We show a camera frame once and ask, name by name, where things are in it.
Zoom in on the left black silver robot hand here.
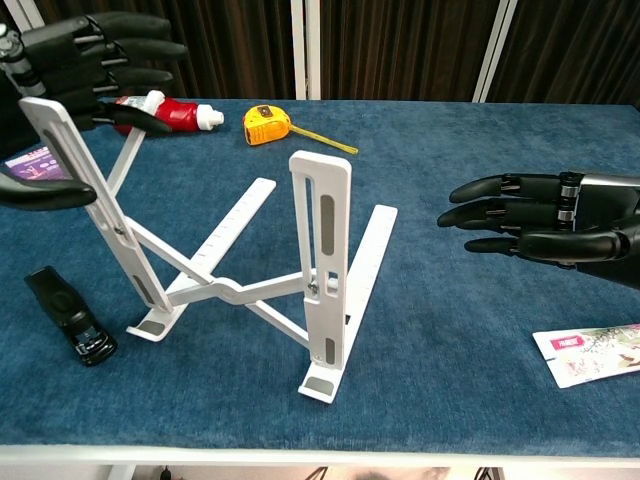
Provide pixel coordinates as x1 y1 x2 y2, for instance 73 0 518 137
0 12 190 212

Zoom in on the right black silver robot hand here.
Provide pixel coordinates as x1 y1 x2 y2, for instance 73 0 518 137
436 171 640 292

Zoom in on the white folding laptop stand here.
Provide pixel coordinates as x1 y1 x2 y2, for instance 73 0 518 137
18 89 400 405

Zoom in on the floral toothpaste tube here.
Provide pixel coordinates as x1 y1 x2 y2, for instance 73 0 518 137
532 323 640 389

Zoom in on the small purple box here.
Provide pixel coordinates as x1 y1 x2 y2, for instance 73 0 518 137
4 146 71 182

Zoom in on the red ketchup bottle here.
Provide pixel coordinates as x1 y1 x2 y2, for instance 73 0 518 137
113 95 226 135

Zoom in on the dark pleated curtain panel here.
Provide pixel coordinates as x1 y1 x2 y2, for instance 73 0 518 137
319 0 501 103
487 0 640 106
34 0 297 100

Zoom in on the blue velvet table cover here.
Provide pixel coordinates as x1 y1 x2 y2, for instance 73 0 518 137
0 97 640 459

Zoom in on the yellow tape measure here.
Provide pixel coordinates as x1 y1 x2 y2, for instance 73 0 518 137
243 104 360 155

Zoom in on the black stapler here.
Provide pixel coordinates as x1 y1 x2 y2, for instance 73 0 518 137
23 265 119 368

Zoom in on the white frame post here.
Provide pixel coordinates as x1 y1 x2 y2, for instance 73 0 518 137
291 0 322 101
472 0 519 104
3 0 46 31

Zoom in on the white table frame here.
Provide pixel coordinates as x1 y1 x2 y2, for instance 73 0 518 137
0 443 640 480

